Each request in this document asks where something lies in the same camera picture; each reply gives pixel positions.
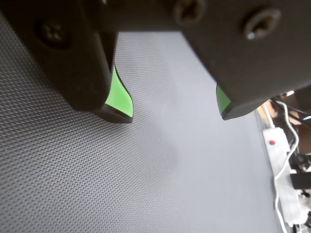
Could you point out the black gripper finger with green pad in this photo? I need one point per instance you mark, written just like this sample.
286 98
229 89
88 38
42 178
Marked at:
255 68
73 60

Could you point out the white power strip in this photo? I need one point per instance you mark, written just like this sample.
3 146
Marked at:
281 155

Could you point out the black power plug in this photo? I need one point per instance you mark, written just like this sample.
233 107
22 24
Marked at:
301 180

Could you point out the dark gray textured mat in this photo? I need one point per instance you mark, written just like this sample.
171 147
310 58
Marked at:
145 170

